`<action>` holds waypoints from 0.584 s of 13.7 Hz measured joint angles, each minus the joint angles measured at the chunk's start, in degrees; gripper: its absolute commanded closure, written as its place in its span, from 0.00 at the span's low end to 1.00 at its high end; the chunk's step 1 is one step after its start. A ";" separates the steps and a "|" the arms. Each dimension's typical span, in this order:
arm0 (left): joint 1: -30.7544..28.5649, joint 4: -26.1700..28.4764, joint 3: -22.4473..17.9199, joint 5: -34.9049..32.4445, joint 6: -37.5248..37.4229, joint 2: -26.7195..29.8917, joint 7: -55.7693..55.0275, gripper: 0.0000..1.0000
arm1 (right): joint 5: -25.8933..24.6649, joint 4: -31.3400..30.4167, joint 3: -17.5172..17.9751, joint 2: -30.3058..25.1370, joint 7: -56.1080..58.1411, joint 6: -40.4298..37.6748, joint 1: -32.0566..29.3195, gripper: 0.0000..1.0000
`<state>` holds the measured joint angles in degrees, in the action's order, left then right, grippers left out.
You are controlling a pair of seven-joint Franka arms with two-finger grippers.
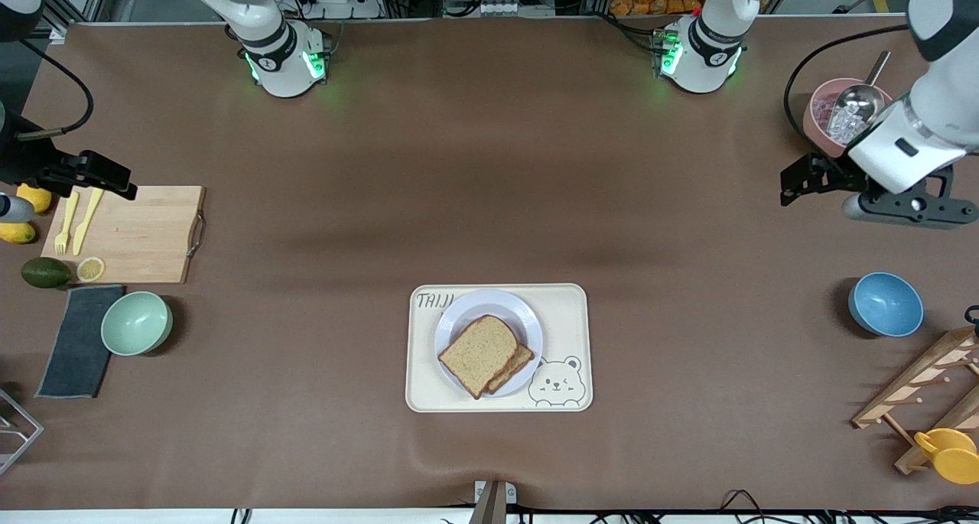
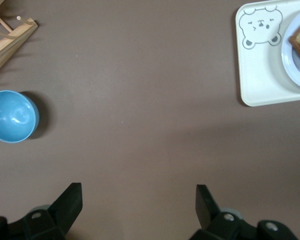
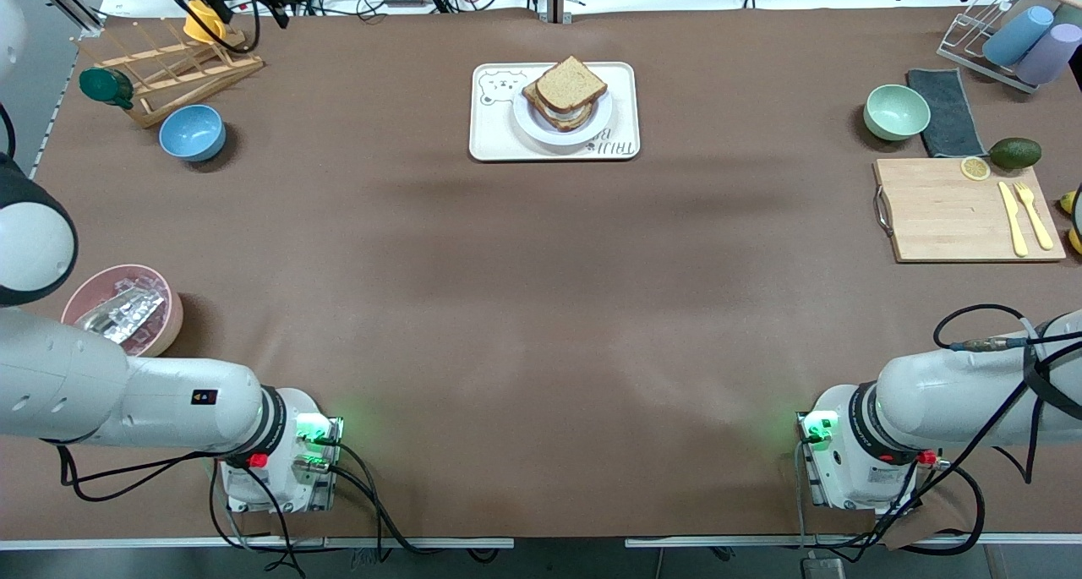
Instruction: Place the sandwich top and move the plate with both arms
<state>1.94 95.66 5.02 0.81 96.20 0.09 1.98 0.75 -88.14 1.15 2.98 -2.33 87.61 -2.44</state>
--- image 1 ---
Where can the yellow cup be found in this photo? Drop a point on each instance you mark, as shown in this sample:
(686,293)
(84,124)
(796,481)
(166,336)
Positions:
(952,455)

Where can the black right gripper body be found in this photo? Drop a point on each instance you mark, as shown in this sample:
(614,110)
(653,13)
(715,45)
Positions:
(23,159)

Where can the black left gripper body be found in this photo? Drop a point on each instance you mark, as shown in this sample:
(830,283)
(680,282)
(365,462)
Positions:
(832,171)

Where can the dark grey cloth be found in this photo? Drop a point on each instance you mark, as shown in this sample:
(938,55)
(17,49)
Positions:
(76,356)

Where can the large brown bread slice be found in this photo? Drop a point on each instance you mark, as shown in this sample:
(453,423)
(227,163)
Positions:
(478,352)

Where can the mint green bowl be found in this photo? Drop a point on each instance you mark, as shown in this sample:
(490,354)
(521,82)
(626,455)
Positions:
(136,323)

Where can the metal scoop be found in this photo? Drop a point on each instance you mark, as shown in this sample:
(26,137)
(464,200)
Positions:
(858,99)

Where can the oval yellow lemon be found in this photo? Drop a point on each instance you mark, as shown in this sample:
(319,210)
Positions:
(15,233)

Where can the toast slice with dark crust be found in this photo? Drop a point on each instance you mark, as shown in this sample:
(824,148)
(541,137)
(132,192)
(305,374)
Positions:
(518,362)

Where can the yellow plastic fork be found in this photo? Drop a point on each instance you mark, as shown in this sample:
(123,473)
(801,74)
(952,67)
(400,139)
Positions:
(61,241)

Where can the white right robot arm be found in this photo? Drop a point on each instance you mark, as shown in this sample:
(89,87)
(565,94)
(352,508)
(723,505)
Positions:
(279,73)

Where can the yellow plastic knife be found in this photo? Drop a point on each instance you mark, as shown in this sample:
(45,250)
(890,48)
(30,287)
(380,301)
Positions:
(86,222)

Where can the cream tray with bear print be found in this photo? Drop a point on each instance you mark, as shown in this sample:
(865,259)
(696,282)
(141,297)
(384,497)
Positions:
(566,317)

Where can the aluminium frame profile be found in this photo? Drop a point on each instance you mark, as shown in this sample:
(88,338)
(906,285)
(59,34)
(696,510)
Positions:
(58,33)

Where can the lemon slice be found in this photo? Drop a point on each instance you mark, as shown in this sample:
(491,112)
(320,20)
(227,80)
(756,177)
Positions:
(90,269)

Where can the wooden rack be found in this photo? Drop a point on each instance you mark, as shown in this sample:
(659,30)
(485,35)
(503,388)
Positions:
(914,382)

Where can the pink bowl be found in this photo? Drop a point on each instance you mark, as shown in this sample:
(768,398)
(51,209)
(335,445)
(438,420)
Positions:
(818,122)

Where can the clear ice cubes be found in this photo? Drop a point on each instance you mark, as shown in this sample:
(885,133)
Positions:
(841,130)

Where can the lavender round plate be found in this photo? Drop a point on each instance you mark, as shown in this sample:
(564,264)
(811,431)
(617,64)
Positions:
(489,306)

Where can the wooden cutting board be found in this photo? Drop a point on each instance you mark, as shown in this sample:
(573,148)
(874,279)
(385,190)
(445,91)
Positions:
(138,233)

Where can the round yellow lemon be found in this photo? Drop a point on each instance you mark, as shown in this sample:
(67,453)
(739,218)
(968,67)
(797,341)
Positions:
(40,201)

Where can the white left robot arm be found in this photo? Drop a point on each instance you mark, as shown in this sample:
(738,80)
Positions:
(902,149)

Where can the blue bowl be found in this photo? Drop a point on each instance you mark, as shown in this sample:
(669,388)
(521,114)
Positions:
(886,304)

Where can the long white power strip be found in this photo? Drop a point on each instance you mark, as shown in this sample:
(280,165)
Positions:
(505,8)

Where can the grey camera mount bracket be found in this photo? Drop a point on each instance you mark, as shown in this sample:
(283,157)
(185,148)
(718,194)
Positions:
(493,501)

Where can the green avocado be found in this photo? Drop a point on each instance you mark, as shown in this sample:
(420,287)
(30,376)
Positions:
(44,272)

